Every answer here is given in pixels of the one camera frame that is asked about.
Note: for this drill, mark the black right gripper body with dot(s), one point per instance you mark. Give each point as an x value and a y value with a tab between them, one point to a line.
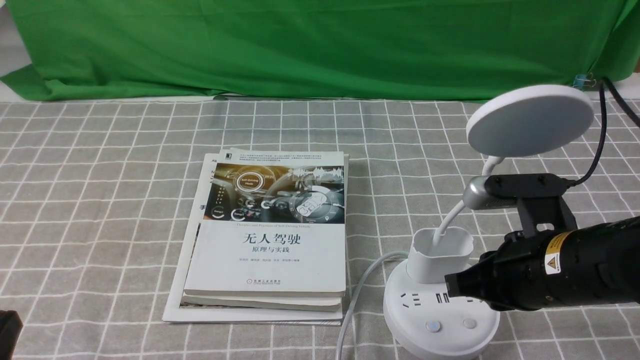
596	265

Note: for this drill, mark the white self-driving book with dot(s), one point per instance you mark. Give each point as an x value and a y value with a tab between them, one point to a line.
270	235

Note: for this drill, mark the green backdrop cloth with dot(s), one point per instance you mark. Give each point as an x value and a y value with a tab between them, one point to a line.
363	49

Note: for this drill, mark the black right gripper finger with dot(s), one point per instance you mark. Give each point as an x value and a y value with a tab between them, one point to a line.
475	281

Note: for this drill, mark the white bottom magazine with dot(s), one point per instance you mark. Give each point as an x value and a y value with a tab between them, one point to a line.
176	312

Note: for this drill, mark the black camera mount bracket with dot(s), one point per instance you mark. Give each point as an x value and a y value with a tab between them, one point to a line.
538	197

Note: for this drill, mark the white desk lamp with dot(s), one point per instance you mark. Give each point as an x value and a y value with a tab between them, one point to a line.
436	305

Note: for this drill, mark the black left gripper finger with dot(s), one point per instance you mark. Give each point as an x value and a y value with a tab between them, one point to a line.
10	328

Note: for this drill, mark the grey checked tablecloth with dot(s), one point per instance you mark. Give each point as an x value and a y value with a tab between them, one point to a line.
95	199

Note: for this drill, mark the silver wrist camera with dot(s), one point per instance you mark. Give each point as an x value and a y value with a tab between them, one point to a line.
476	197

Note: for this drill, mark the blue binder clip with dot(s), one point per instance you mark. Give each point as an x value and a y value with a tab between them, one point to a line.
585	82

